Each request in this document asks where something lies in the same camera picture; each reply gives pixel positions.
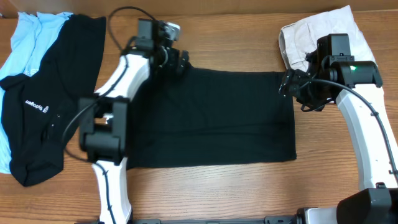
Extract light blue t-shirt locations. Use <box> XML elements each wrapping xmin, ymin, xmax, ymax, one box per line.
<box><xmin>0</xmin><ymin>11</ymin><xmax>74</xmax><ymax>175</ymax></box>

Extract black t-shirt with logo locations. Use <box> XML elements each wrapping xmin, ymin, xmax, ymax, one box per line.
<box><xmin>1</xmin><ymin>14</ymin><xmax>106</xmax><ymax>187</ymax></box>

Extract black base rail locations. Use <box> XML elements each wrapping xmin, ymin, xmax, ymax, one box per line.
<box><xmin>127</xmin><ymin>215</ymin><xmax>303</xmax><ymax>224</ymax></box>

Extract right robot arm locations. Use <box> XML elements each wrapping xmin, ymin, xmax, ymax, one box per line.
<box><xmin>279</xmin><ymin>61</ymin><xmax>397</xmax><ymax>223</ymax></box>

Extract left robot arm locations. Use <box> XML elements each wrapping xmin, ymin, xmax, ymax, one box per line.
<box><xmin>78</xmin><ymin>46</ymin><xmax>189</xmax><ymax>223</ymax></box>

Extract folded beige shorts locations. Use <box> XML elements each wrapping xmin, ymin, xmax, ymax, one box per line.
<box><xmin>279</xmin><ymin>5</ymin><xmax>376</xmax><ymax>72</ymax></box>

